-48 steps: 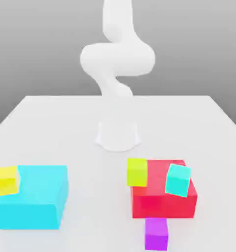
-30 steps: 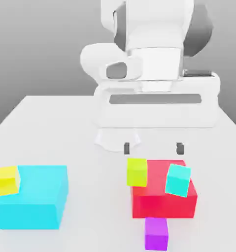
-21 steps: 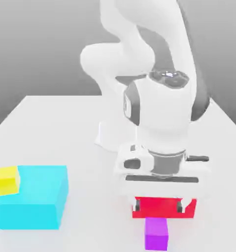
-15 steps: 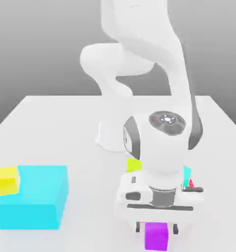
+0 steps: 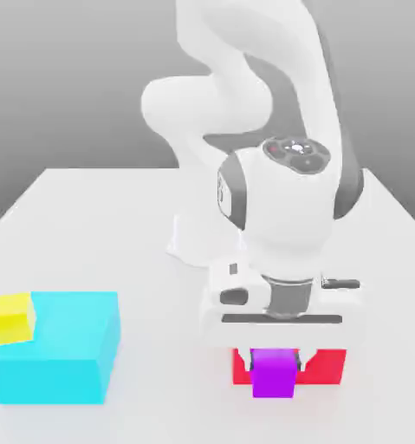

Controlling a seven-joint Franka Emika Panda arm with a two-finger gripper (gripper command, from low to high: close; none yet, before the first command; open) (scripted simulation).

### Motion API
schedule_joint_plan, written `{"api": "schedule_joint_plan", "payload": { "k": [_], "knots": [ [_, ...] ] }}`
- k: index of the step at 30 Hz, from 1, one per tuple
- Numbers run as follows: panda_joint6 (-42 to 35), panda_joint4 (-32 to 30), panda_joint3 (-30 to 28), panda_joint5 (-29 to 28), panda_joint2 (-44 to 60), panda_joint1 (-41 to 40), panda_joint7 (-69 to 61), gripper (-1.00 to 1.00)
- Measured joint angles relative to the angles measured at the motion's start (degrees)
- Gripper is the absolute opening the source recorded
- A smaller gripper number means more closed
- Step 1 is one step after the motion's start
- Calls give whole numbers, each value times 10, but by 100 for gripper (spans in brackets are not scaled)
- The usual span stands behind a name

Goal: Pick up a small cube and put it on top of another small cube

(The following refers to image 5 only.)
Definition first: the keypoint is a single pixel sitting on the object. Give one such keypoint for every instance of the large cyan box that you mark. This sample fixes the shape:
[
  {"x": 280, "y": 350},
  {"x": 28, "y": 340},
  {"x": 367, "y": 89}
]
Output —
[{"x": 65, "y": 347}]

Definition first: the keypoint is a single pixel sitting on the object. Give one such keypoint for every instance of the small yellow cube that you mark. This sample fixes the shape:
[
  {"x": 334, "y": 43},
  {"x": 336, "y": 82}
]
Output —
[{"x": 9, "y": 319}]

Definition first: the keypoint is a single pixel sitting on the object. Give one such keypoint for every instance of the small purple cube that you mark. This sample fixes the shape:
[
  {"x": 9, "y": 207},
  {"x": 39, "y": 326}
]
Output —
[{"x": 273, "y": 374}]

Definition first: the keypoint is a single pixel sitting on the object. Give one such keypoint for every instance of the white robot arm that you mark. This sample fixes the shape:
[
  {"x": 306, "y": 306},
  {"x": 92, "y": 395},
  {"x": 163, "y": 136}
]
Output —
[{"x": 283, "y": 208}]

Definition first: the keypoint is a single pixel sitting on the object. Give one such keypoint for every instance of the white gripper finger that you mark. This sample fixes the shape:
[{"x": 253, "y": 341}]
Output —
[
  {"x": 301, "y": 359},
  {"x": 247, "y": 359}
]

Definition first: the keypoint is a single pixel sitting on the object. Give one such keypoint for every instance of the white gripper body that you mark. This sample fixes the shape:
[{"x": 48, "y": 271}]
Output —
[{"x": 283, "y": 334}]

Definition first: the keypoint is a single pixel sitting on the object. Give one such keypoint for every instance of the large red box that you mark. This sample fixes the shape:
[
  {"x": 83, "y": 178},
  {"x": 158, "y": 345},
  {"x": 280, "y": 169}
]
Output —
[{"x": 326, "y": 367}]

